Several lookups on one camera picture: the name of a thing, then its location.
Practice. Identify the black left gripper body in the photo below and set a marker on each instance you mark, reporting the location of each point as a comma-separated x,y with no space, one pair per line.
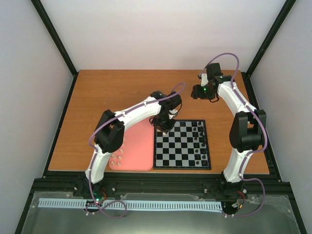
161,122

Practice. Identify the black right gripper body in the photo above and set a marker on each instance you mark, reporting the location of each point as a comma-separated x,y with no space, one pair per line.
204,93

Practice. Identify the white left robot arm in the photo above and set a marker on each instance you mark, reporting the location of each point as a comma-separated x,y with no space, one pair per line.
109,133

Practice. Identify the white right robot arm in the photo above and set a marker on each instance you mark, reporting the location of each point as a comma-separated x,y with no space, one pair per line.
247,132

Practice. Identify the black and grey chessboard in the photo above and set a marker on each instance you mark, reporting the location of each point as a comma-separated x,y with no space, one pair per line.
175,150

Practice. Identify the pink plastic tray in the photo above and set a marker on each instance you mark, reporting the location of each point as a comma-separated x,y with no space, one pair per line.
138,149

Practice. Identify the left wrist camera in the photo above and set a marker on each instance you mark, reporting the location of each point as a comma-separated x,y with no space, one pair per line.
174,106

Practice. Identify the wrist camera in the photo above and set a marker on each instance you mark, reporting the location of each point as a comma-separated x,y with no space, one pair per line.
174,106
209,72

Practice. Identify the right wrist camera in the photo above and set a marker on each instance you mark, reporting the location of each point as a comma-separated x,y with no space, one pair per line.
209,72

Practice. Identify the right black frame post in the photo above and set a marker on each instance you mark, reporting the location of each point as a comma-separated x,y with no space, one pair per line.
280,18

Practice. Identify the black frame post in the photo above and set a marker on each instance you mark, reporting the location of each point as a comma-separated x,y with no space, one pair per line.
42,13
280,18

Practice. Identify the light blue cable duct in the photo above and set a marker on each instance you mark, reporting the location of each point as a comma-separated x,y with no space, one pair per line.
132,205

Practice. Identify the black aluminium frame rail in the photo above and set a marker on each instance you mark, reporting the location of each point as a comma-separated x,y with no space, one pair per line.
115,185

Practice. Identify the left black frame post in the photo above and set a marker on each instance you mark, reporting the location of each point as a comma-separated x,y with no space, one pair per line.
42,13

